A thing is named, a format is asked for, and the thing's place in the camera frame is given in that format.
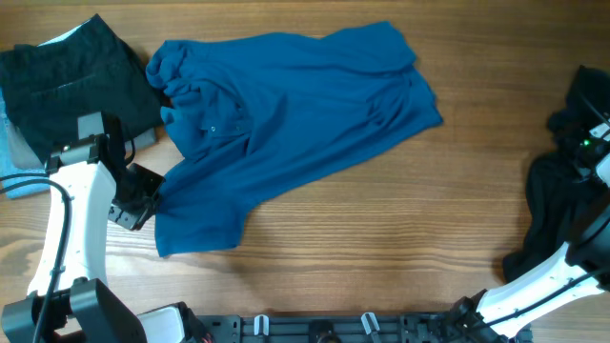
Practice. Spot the folded grey garment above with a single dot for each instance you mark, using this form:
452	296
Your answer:
23	157

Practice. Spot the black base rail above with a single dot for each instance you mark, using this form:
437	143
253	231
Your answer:
368	327

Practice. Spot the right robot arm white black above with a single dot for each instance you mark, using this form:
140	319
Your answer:
565	254

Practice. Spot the folded black pants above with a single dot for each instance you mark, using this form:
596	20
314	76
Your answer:
46	88

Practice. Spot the blue polo shirt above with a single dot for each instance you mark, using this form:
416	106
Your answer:
256	117

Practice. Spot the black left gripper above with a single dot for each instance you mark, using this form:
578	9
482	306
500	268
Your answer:
138	201

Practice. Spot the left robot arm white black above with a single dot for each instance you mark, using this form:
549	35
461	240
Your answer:
68	299

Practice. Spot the black garment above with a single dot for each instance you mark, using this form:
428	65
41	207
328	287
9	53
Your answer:
559	185

